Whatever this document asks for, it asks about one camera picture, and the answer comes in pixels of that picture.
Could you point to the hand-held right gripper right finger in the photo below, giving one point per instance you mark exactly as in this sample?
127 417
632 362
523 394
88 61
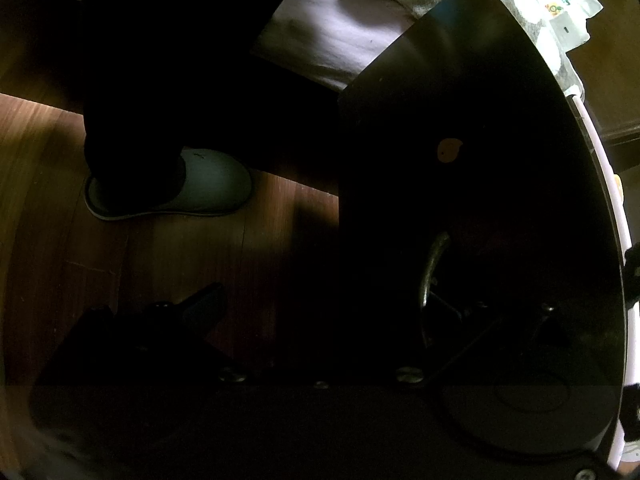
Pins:
450 346

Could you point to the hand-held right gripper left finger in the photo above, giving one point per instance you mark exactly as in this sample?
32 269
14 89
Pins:
201 310

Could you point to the grey slipper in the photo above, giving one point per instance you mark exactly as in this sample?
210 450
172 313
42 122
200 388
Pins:
200 185

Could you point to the orange round sticker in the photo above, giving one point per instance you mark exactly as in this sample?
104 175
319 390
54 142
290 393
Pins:
448 150

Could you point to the person's dark trouser leg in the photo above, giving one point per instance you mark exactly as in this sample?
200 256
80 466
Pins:
175 60

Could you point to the dark wooden headboard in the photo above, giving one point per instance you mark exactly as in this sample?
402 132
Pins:
617 85

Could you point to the printed tissue pack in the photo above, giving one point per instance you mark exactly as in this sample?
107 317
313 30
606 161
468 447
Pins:
560 5

